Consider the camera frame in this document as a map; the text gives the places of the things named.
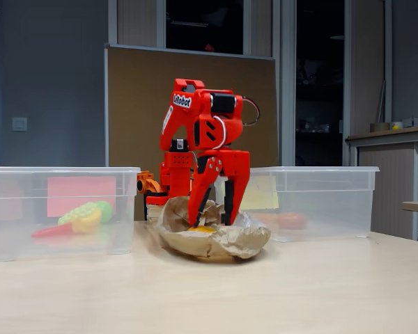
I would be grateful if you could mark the orange toy waffle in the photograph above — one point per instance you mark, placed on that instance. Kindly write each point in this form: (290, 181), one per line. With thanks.
(266, 219)

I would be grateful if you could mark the orange toy croissant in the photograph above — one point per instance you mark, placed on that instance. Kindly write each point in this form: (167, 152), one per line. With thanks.
(202, 229)

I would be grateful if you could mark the brown toy donut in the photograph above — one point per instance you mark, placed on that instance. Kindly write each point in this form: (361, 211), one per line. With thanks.
(292, 221)

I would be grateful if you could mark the green toy apple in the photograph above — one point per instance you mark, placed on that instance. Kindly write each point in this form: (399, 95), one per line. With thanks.
(107, 210)

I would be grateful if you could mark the yellow toy banana bunch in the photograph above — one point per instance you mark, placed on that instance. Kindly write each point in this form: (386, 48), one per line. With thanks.
(87, 224)

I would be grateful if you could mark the light green toy grapes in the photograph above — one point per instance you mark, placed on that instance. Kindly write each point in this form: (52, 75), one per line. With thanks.
(80, 210)

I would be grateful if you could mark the red toy chili pepper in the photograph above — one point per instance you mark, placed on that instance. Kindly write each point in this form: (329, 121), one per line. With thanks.
(52, 231)

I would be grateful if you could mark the red robot arm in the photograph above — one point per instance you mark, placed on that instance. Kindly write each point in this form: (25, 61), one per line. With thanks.
(176, 174)

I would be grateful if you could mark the yellow-green paper label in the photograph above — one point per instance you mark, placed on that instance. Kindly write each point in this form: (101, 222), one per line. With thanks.
(264, 195)

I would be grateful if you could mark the clear plastic bin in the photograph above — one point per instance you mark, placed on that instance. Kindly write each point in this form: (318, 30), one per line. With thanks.
(17, 243)
(327, 195)

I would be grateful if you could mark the pink paper label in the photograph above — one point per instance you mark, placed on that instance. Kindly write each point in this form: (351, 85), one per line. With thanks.
(80, 191)

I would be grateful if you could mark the clear plastic film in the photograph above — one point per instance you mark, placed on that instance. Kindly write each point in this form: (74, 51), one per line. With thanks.
(252, 221)

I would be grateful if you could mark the wooden base block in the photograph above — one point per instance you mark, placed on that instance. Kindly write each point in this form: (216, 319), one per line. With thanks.
(155, 212)

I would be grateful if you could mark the crumpled brown paper bag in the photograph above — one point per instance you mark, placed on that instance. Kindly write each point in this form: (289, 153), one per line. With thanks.
(212, 243)

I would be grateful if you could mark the brown cork pin board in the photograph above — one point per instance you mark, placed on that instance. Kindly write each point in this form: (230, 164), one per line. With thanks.
(132, 104)

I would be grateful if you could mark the dark glass door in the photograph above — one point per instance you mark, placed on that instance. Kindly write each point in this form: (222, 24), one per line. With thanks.
(318, 87)

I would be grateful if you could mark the dark window pane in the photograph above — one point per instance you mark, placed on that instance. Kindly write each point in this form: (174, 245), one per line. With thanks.
(202, 24)

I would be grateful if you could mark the grey roller shutter cabinet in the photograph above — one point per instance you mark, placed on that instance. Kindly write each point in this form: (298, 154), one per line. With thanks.
(386, 181)

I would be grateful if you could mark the small yellow object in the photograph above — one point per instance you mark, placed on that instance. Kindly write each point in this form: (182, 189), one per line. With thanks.
(396, 126)

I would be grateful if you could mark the white light switch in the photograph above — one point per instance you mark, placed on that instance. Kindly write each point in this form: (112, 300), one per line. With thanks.
(19, 124)

